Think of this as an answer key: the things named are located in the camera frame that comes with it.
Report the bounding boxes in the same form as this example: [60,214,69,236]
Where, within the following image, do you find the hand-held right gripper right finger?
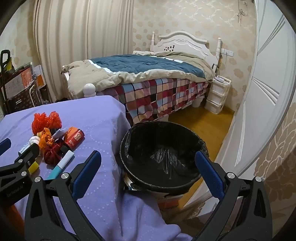
[193,150,273,241]

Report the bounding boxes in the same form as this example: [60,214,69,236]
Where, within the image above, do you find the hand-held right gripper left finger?
[24,150,109,241]

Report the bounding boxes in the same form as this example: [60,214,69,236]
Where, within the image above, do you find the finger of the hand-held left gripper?
[0,138,12,156]
[0,143,40,180]

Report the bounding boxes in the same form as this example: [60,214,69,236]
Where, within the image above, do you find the yellow black cylinder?
[29,161,40,174]

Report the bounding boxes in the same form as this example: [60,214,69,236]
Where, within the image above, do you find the orange printed wrapper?
[38,137,56,151]

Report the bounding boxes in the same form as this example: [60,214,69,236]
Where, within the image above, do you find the red mesh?
[43,142,64,165]

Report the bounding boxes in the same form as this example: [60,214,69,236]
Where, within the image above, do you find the white teal tube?
[46,150,75,181]

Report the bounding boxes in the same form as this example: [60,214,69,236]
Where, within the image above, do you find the orange-red mesh net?
[32,111,62,135]

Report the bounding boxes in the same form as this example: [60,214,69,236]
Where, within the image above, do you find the black trash bin with bag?
[120,121,210,210]

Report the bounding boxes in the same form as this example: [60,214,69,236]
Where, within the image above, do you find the brown patterned bag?
[5,91,45,114]

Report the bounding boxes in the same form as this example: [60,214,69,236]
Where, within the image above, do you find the white orange carton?
[3,68,33,99]

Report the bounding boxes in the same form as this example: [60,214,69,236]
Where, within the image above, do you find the small white bin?
[192,96,205,108]

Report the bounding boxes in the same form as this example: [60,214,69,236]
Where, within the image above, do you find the small white orange box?
[31,65,45,90]

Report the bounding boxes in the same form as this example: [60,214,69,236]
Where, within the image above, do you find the white plastic drawer unit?
[205,75,232,114]

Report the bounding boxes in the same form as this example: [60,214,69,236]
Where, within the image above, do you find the white bedpost knob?
[83,83,96,98]

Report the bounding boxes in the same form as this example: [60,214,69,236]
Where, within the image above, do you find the bed with plaid sheet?
[60,51,213,99]

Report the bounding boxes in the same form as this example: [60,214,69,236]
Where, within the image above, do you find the white panelled wardrobe door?
[180,0,296,209]

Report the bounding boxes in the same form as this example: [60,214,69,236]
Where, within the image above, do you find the cream pleated curtain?
[35,0,134,105]

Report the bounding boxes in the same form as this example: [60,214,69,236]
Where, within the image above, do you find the beige pillow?
[133,50,160,56]

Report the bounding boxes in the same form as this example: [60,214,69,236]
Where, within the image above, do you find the white wooden headboard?
[150,31,222,70]

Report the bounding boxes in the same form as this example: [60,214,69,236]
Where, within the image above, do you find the white cord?
[29,85,43,107]

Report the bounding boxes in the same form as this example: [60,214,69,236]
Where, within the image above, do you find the yellow black charging cable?
[215,54,223,75]

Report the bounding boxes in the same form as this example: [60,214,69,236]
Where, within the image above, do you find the hanging knotted cord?
[237,8,247,24]

